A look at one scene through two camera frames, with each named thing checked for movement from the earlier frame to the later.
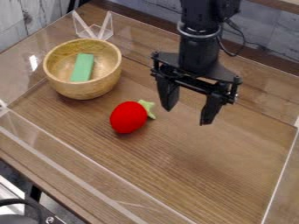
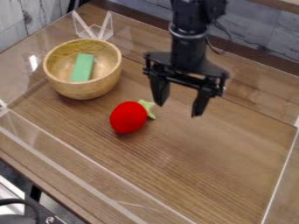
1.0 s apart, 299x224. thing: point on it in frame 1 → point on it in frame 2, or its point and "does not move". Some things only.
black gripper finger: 170,93 → 160,84
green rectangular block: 83,67 does not move
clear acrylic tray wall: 92,191 does not move
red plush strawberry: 128,115 does not move
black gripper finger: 211,108 → 200,102
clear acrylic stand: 95,31 does not move
